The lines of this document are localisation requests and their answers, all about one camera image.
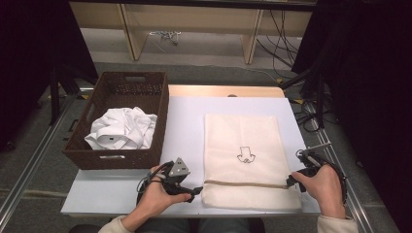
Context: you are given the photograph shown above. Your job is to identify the black hanging cables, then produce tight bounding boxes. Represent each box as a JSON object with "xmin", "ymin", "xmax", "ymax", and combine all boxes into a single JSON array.
[{"xmin": 256, "ymin": 9, "xmax": 300, "ymax": 71}]

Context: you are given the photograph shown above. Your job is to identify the black floor cables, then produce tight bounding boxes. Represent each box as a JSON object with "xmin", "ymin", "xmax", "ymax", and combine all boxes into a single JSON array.
[{"xmin": 290, "ymin": 96, "xmax": 339, "ymax": 134}]

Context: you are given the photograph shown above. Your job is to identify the black metal stand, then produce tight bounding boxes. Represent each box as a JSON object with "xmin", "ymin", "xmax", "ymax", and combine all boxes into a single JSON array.
[{"xmin": 48, "ymin": 64, "xmax": 100, "ymax": 126}]

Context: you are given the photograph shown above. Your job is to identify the person's right hand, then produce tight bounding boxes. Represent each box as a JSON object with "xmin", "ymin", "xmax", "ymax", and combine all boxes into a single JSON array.
[{"xmin": 291, "ymin": 164, "xmax": 347, "ymax": 219}]

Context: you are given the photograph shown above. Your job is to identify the left hand-held gripper cable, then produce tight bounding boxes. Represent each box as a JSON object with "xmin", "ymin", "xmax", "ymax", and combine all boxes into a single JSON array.
[{"xmin": 135, "ymin": 160, "xmax": 175, "ymax": 206}]

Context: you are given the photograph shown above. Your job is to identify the metal floor rail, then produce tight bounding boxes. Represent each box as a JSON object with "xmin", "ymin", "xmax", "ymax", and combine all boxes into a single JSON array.
[
  {"xmin": 0, "ymin": 93, "xmax": 82, "ymax": 224},
  {"xmin": 304, "ymin": 100, "xmax": 377, "ymax": 233}
]

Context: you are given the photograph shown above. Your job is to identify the black tripod stand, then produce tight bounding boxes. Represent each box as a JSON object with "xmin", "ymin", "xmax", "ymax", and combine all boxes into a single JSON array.
[{"xmin": 280, "ymin": 67, "xmax": 326, "ymax": 130}]

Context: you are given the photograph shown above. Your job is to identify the brown woven basket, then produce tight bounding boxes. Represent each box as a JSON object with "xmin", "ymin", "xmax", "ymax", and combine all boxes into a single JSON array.
[{"xmin": 61, "ymin": 71, "xmax": 170, "ymax": 171}]

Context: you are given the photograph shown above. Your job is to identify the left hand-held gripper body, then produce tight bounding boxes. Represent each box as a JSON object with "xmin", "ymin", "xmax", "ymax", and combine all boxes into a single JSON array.
[{"xmin": 161, "ymin": 157, "xmax": 195, "ymax": 196}]

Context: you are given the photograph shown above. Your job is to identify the person's grey pants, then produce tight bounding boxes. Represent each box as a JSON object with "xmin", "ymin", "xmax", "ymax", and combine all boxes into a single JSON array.
[{"xmin": 135, "ymin": 216, "xmax": 252, "ymax": 233}]

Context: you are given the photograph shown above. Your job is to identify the cream drawstring laundry bag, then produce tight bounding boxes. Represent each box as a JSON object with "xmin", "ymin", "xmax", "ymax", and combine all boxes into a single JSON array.
[{"xmin": 201, "ymin": 113, "xmax": 303, "ymax": 211}]

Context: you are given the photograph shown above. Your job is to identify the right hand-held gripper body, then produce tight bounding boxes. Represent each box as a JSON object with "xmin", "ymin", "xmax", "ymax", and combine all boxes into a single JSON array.
[{"xmin": 291, "ymin": 142, "xmax": 332, "ymax": 179}]

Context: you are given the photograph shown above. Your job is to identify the light wooden shelf unit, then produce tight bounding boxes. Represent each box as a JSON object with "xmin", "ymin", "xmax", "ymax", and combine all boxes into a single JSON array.
[{"xmin": 69, "ymin": 0, "xmax": 317, "ymax": 65}]

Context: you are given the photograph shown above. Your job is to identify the white shirt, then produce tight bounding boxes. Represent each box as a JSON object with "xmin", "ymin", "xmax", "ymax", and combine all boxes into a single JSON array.
[{"xmin": 84, "ymin": 106, "xmax": 158, "ymax": 150}]

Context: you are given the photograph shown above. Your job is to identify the white cable bundle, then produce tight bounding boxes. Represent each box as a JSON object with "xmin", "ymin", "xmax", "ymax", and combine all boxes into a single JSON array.
[{"xmin": 149, "ymin": 30, "xmax": 183, "ymax": 47}]

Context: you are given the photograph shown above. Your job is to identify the black curtain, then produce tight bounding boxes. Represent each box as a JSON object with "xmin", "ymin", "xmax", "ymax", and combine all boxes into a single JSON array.
[
  {"xmin": 291, "ymin": 0, "xmax": 412, "ymax": 233},
  {"xmin": 0, "ymin": 0, "xmax": 100, "ymax": 153}
]

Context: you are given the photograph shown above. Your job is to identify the person's left hand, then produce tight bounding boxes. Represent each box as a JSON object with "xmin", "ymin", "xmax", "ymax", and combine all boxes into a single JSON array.
[{"xmin": 135, "ymin": 164, "xmax": 192, "ymax": 218}]

